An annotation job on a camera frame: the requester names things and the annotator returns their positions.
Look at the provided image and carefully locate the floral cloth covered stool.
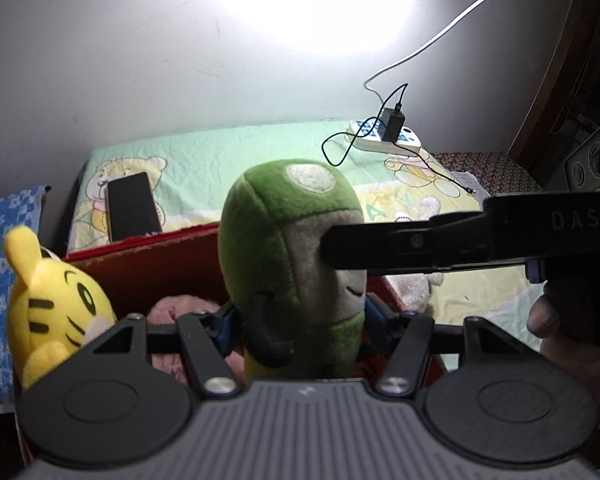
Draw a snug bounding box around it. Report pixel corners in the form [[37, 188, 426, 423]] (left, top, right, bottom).
[[427, 152, 546, 198]]

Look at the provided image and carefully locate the black smartphone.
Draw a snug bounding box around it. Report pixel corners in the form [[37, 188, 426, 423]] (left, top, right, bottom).
[[105, 171, 163, 243]]

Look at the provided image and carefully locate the white rabbit plush toy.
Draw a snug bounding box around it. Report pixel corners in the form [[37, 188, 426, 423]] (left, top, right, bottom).
[[390, 270, 445, 313]]

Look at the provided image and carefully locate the white power cable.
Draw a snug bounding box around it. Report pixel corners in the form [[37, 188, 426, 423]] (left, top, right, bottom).
[[364, 0, 516, 126]]

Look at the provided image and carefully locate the white power strip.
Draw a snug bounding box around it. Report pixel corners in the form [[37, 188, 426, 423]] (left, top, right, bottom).
[[347, 119, 423, 156]]

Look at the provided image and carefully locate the pink-brown bear plush toy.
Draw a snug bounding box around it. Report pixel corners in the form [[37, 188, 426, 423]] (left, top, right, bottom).
[[145, 294, 246, 376]]

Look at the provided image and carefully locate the red cardboard box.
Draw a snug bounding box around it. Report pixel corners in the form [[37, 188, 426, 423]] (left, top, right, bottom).
[[62, 224, 451, 376]]

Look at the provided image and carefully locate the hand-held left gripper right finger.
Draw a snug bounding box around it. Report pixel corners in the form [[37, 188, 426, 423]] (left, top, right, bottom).
[[365, 292, 523, 398]]

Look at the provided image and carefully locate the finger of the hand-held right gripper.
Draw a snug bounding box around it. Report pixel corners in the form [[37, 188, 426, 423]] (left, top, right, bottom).
[[320, 210, 486, 276]]

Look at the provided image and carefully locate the black charging cable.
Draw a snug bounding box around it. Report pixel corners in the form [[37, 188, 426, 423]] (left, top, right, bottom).
[[321, 82, 476, 196]]

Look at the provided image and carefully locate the dark wooden frame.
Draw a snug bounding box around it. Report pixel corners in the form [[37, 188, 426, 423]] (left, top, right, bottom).
[[505, 0, 600, 191]]

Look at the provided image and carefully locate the green plush toy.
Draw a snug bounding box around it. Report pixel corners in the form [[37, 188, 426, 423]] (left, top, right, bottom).
[[217, 159, 368, 381]]

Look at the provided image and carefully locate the person's right hand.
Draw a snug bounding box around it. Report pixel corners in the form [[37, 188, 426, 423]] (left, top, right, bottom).
[[526, 292, 600, 431]]

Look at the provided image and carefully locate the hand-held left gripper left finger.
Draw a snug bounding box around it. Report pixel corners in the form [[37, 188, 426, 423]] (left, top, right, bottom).
[[92, 302, 241, 400]]

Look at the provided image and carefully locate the blue flower patterned cloth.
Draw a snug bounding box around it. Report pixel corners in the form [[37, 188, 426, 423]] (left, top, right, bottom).
[[0, 185, 51, 411]]

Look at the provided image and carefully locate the black charger adapter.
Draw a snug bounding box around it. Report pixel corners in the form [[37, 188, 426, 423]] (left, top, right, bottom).
[[382, 105, 407, 145]]

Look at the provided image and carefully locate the yellow tiger plush toy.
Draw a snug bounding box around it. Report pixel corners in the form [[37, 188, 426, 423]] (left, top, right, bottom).
[[4, 225, 118, 391]]

